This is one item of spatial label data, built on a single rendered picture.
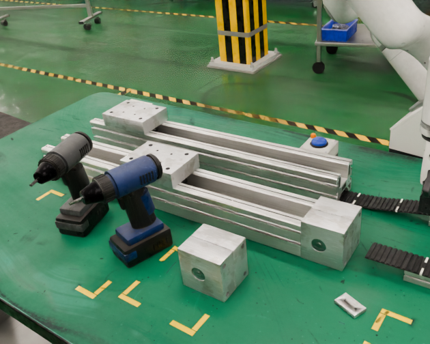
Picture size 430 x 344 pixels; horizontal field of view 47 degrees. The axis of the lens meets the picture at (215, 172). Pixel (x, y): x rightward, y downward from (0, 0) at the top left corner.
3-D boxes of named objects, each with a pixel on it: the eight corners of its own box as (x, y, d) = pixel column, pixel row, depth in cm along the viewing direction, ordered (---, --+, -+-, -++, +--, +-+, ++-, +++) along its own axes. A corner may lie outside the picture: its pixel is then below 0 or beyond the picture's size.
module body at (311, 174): (351, 188, 123) (352, 158, 119) (335, 209, 116) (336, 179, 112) (117, 132, 164) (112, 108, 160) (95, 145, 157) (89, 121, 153)
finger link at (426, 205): (435, 194, 98) (431, 222, 102) (439, 187, 100) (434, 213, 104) (418, 191, 100) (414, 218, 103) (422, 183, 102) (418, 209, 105)
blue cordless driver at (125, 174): (178, 243, 111) (164, 158, 100) (99, 287, 101) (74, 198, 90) (160, 228, 117) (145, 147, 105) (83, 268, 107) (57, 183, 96)
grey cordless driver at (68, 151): (113, 207, 126) (94, 130, 115) (68, 258, 110) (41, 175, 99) (87, 203, 129) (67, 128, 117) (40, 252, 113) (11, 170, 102)
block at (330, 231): (363, 236, 107) (366, 200, 102) (342, 271, 99) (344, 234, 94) (324, 224, 112) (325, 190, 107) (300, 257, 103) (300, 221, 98)
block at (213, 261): (254, 266, 102) (252, 230, 97) (224, 302, 94) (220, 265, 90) (214, 252, 107) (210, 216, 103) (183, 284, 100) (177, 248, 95)
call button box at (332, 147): (338, 160, 135) (338, 139, 132) (324, 177, 129) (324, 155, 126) (311, 153, 140) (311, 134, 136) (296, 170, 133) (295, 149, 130)
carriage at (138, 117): (169, 127, 150) (166, 106, 146) (146, 143, 142) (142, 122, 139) (130, 119, 158) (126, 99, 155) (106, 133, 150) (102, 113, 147)
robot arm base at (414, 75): (425, 98, 149) (388, 50, 150) (482, 61, 134) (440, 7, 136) (400, 120, 137) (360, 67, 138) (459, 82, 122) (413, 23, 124)
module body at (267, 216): (319, 231, 110) (320, 199, 106) (300, 257, 103) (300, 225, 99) (74, 158, 151) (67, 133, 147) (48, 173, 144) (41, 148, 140)
